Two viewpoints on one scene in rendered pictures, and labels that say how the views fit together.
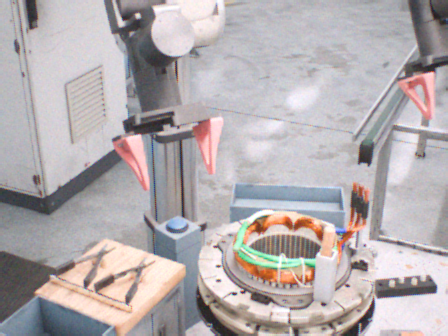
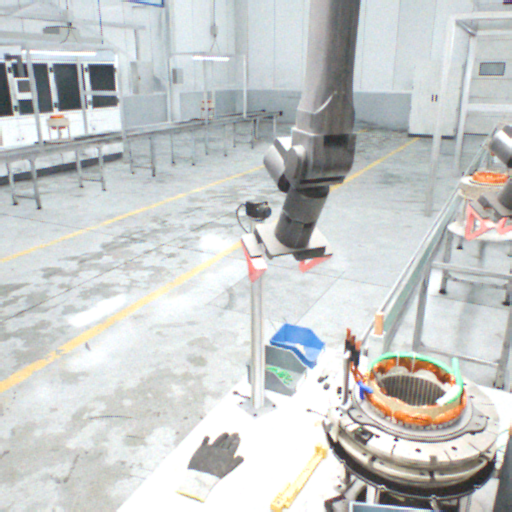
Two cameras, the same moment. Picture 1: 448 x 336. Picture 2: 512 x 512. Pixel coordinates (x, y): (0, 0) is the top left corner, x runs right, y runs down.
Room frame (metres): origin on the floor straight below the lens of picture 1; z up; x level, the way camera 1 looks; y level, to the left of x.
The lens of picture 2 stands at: (1.84, -0.37, 1.70)
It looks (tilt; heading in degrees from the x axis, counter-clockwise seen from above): 21 degrees down; 183
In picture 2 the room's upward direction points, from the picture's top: straight up
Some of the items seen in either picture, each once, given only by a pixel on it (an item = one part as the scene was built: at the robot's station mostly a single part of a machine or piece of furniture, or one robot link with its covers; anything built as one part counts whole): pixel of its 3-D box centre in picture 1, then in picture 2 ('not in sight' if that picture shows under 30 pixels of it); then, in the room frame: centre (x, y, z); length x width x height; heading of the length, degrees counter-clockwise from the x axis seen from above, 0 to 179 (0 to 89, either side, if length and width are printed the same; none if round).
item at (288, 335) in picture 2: not in sight; (298, 345); (0.36, -0.30, 0.82); 0.16 x 0.14 x 0.07; 67
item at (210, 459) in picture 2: not in sight; (212, 459); (0.88, -0.53, 0.79); 0.24 x 0.13 x 0.02; 156
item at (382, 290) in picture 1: (403, 286); not in sight; (1.35, -0.43, 0.79); 0.15 x 0.05 x 0.02; 99
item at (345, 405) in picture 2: (358, 223); (347, 383); (1.05, -0.24, 1.15); 0.03 x 0.02 x 0.12; 142
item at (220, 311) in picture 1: (233, 316); not in sight; (0.91, -0.01, 1.05); 0.09 x 0.04 x 0.01; 60
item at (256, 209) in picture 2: not in sight; (260, 210); (0.66, -0.42, 1.37); 0.06 x 0.04 x 0.04; 41
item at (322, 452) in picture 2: not in sight; (301, 475); (0.92, -0.31, 0.80); 0.22 x 0.04 x 0.03; 149
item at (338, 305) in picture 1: (286, 262); (411, 402); (1.02, -0.11, 1.09); 0.32 x 0.32 x 0.01
